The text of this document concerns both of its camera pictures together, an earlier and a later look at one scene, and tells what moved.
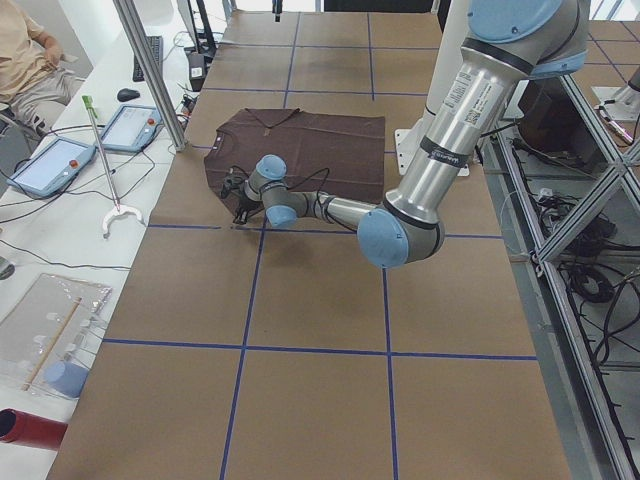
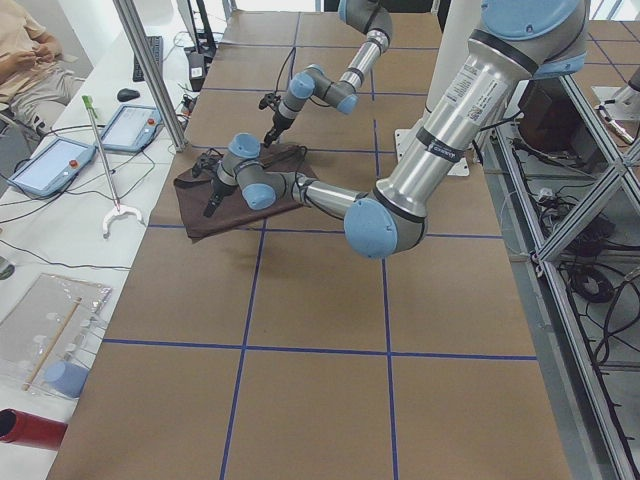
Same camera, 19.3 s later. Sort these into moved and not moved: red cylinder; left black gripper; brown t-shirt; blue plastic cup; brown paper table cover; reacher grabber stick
Moved: left black gripper; brown t-shirt
Not moved: red cylinder; blue plastic cup; reacher grabber stick; brown paper table cover
